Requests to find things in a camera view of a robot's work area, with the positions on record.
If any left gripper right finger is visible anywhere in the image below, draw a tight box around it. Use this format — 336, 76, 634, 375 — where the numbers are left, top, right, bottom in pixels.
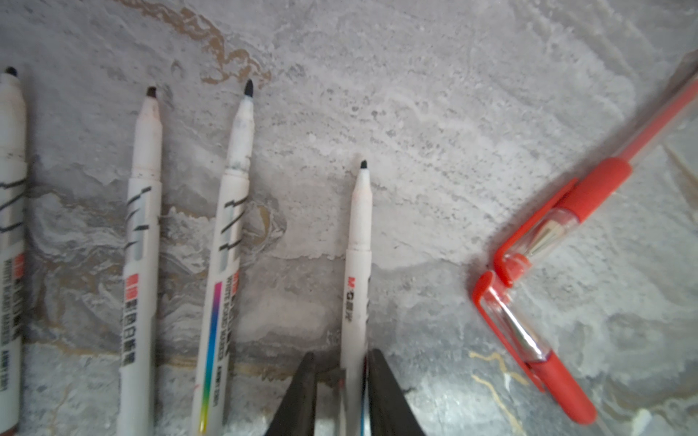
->
367, 348, 425, 436

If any red gel pen top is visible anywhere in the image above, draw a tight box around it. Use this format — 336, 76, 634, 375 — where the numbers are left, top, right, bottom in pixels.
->
491, 74, 697, 291

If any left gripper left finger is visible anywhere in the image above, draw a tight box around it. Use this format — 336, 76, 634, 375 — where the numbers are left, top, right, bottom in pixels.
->
265, 352, 317, 436

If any red gel pen short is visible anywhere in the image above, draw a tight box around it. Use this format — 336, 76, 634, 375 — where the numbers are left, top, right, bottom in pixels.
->
472, 270, 597, 425

